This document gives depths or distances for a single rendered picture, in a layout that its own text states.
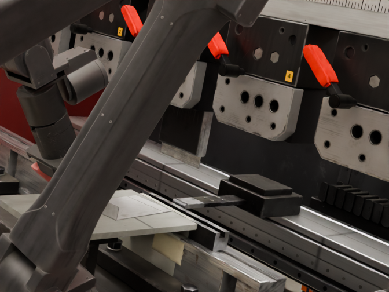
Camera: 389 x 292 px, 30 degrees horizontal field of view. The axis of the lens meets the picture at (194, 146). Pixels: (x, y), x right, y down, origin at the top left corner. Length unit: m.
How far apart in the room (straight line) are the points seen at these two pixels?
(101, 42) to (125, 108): 0.66
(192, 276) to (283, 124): 0.31
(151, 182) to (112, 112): 0.96
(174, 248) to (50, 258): 0.50
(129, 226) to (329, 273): 0.39
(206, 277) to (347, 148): 0.34
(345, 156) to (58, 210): 0.39
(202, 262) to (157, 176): 0.50
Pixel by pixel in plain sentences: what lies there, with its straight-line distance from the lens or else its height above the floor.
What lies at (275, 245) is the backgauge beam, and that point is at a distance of 1.38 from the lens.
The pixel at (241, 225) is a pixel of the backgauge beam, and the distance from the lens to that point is 1.43.
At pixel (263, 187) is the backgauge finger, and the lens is 1.34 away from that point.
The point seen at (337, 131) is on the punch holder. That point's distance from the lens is 0.94.
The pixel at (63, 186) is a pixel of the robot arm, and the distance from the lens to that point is 0.71.
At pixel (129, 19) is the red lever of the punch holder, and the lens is 1.21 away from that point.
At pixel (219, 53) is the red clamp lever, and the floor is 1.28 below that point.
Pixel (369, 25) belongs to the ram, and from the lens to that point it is 0.93.
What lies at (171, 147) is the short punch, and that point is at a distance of 1.23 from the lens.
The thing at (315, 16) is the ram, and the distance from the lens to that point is 0.99.
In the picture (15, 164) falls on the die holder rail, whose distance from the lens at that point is 1.66.
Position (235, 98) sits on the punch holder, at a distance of 1.06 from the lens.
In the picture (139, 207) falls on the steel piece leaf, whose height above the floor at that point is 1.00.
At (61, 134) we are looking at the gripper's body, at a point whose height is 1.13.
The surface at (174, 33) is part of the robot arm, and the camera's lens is 0.67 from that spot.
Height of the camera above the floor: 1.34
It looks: 11 degrees down
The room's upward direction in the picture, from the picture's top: 11 degrees clockwise
